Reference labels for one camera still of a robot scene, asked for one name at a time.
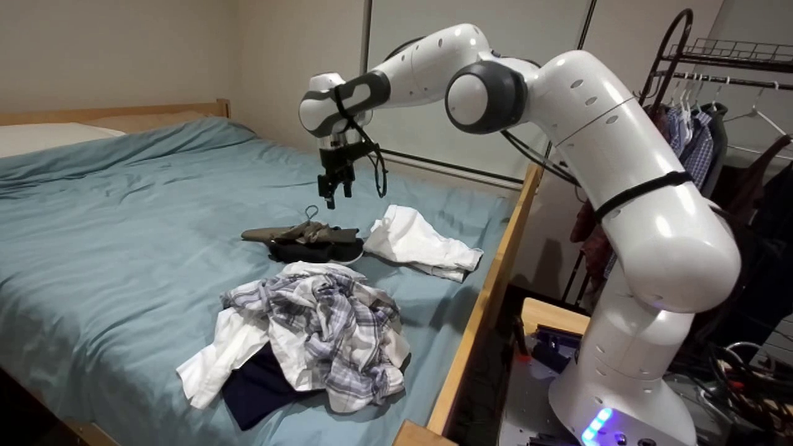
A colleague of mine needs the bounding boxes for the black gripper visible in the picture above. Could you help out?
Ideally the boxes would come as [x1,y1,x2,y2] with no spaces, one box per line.
[317,140,380,210]

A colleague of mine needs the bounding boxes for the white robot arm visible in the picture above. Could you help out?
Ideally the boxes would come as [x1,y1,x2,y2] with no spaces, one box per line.
[301,23,741,446]

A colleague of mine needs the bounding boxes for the white folded cloth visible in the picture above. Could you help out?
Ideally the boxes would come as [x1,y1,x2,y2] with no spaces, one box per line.
[365,206,484,281]

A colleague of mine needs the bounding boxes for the plaid shirt pile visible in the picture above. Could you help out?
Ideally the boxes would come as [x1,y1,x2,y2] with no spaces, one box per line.
[176,263,411,414]

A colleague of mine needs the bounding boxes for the dark navy cloth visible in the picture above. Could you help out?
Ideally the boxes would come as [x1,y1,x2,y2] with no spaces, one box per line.
[220,347,307,430]

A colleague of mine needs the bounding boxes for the wooden side table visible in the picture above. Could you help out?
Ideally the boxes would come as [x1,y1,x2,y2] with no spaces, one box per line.
[520,296,590,336]

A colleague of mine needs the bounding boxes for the white pillow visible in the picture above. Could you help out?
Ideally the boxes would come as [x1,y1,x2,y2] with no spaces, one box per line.
[0,124,116,158]

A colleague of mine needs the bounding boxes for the hanging clothes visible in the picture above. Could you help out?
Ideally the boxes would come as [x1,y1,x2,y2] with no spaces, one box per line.
[570,102,730,278]

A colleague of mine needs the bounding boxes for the metal clothes rack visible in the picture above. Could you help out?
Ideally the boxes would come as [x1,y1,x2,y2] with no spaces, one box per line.
[565,8,793,304]

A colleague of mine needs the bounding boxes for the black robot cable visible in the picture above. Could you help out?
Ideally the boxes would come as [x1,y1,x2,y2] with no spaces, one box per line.
[330,82,393,201]

